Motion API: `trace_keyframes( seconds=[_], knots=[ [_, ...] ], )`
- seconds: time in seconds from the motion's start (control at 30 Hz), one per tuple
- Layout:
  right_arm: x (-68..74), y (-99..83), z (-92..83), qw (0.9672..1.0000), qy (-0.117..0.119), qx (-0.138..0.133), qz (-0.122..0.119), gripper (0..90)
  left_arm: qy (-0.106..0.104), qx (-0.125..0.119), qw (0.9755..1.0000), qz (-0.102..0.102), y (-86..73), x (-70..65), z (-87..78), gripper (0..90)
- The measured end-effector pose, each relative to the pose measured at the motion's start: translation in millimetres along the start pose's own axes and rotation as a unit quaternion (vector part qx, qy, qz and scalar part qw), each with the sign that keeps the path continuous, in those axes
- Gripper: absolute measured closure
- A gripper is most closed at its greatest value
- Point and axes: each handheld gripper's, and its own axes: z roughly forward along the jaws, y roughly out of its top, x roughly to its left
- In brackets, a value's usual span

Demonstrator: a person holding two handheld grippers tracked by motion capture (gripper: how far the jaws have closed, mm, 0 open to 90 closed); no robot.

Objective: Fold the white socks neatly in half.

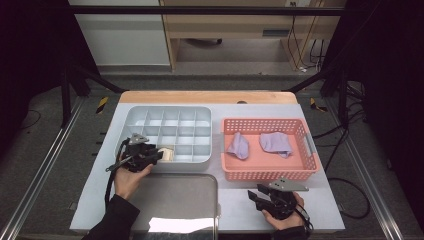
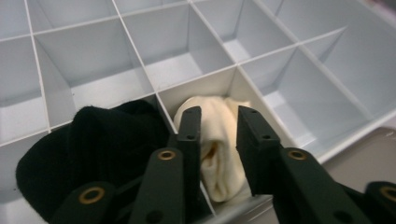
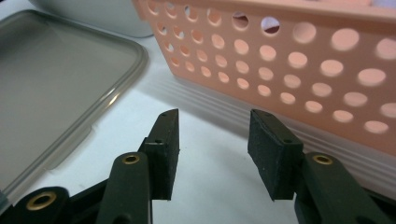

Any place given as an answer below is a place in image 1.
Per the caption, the yellow cable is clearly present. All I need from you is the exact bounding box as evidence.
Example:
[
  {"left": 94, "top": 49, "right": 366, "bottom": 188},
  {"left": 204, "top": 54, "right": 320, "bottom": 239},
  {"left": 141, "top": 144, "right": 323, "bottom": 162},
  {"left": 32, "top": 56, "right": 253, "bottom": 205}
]
[{"left": 288, "top": 0, "right": 323, "bottom": 73}]

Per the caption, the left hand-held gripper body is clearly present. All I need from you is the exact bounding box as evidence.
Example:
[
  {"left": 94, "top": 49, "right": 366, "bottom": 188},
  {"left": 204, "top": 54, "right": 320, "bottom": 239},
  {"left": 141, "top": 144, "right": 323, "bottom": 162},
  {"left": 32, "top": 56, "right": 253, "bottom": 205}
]
[{"left": 105, "top": 133, "right": 160, "bottom": 174}]

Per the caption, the black stand leg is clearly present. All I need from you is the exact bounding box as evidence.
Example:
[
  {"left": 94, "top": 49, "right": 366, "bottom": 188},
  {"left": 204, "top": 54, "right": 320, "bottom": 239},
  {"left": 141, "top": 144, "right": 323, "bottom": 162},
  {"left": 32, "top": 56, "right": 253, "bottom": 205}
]
[
  {"left": 59, "top": 63, "right": 126, "bottom": 129},
  {"left": 283, "top": 66, "right": 351, "bottom": 129}
]

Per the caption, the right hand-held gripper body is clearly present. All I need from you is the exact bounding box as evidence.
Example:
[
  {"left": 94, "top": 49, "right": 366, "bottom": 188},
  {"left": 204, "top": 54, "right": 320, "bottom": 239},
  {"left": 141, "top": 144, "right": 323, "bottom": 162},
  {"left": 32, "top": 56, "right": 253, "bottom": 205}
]
[{"left": 260, "top": 177, "right": 309, "bottom": 221}]

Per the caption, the light wooden desk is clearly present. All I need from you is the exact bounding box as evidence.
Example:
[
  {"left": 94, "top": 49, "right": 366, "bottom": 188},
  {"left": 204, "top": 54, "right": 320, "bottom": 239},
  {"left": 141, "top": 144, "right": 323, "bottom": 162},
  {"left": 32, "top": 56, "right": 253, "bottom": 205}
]
[{"left": 159, "top": 0, "right": 348, "bottom": 73}]

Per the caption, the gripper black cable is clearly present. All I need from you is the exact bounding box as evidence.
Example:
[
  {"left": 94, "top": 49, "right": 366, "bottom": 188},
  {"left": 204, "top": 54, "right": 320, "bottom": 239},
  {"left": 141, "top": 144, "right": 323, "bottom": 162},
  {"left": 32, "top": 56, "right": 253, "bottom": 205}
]
[
  {"left": 104, "top": 139, "right": 130, "bottom": 212},
  {"left": 294, "top": 204, "right": 315, "bottom": 235}
]

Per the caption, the white cabinet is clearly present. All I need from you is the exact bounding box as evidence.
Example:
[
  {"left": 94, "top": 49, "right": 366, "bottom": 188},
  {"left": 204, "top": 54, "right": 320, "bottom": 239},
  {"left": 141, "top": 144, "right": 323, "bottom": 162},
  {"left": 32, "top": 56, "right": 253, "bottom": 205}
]
[{"left": 68, "top": 0, "right": 171, "bottom": 67}]

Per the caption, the yellow black floor tape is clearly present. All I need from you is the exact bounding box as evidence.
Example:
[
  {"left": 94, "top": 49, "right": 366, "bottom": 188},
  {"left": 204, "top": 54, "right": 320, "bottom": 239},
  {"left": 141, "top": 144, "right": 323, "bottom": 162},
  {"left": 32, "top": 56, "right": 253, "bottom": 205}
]
[
  {"left": 95, "top": 96, "right": 110, "bottom": 115},
  {"left": 309, "top": 97, "right": 328, "bottom": 113}
]

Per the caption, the grey translucent box lid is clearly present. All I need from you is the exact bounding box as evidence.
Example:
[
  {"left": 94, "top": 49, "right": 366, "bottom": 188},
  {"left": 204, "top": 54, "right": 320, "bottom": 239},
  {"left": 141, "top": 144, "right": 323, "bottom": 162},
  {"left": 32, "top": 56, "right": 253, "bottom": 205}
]
[{"left": 128, "top": 173, "right": 221, "bottom": 240}]

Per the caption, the metal floor rail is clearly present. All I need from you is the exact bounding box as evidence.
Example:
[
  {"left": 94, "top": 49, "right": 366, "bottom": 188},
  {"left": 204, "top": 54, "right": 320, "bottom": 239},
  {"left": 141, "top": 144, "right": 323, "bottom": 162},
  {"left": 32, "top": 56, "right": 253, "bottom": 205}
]
[
  {"left": 0, "top": 96, "right": 86, "bottom": 240},
  {"left": 324, "top": 98, "right": 406, "bottom": 240}
]

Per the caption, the white divided storage box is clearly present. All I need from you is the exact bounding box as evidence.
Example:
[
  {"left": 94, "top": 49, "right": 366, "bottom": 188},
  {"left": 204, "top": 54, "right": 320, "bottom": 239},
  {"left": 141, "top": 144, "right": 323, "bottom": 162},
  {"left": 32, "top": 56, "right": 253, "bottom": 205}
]
[{"left": 113, "top": 105, "right": 213, "bottom": 173}]

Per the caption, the pink perforated plastic basket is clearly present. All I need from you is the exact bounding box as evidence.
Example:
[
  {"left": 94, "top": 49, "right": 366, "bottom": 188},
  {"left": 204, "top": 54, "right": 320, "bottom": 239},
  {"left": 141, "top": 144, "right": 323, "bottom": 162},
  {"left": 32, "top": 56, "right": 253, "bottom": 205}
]
[{"left": 220, "top": 117, "right": 322, "bottom": 183}]

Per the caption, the black horizontal frame bar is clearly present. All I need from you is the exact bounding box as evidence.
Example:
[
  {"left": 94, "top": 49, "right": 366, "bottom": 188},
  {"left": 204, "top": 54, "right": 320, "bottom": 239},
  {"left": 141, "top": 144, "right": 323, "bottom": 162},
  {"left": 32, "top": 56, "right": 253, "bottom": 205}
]
[{"left": 68, "top": 5, "right": 346, "bottom": 16}]

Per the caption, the person's right hand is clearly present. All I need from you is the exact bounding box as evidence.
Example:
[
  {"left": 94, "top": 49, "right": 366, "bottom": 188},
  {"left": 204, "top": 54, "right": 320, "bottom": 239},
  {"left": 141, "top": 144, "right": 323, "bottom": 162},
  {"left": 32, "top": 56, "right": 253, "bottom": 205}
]
[{"left": 261, "top": 194, "right": 306, "bottom": 231}]

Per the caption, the dark object under desk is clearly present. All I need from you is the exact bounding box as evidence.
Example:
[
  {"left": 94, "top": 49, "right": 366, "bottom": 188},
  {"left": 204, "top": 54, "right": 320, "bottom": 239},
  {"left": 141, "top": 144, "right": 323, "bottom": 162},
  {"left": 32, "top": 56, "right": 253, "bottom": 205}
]
[{"left": 184, "top": 38, "right": 223, "bottom": 47}]

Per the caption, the person's left hand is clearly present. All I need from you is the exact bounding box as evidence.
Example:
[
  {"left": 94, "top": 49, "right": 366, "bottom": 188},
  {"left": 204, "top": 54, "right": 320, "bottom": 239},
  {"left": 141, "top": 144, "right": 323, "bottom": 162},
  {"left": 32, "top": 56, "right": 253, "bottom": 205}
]
[{"left": 113, "top": 164, "right": 155, "bottom": 201}]

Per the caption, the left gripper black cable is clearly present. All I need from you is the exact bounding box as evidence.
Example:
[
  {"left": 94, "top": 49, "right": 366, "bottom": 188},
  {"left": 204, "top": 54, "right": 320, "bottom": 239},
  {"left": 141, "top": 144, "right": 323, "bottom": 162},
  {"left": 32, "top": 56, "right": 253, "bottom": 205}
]
[{"left": 104, "top": 139, "right": 130, "bottom": 212}]

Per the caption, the cream sock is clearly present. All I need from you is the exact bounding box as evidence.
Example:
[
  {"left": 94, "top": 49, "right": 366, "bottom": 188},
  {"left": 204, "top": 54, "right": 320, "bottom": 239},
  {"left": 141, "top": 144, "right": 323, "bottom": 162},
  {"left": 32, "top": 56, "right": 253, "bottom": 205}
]
[{"left": 159, "top": 147, "right": 175, "bottom": 163}]

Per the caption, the thin black floor cable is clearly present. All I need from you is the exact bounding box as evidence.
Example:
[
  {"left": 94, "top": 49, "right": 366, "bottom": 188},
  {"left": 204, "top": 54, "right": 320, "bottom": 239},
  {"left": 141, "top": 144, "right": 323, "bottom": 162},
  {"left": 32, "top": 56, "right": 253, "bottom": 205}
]
[{"left": 18, "top": 109, "right": 43, "bottom": 131}]

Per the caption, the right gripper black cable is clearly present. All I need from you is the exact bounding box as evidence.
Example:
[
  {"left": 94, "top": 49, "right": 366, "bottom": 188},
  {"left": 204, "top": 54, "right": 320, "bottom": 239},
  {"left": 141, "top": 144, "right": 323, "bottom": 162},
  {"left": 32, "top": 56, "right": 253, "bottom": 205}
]
[{"left": 294, "top": 204, "right": 315, "bottom": 235}]

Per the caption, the black curtain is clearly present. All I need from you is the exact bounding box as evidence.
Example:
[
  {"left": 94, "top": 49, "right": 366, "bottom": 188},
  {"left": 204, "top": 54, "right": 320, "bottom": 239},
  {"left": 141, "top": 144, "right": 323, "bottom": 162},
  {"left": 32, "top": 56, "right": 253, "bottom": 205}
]
[
  {"left": 321, "top": 0, "right": 424, "bottom": 231},
  {"left": 0, "top": 0, "right": 101, "bottom": 154}
]

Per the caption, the purple sock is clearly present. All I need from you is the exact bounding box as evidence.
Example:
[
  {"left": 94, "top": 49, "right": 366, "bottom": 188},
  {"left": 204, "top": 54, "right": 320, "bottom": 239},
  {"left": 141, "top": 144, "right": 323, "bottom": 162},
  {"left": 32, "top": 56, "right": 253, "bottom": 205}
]
[
  {"left": 259, "top": 132, "right": 294, "bottom": 159},
  {"left": 226, "top": 132, "right": 250, "bottom": 160}
]

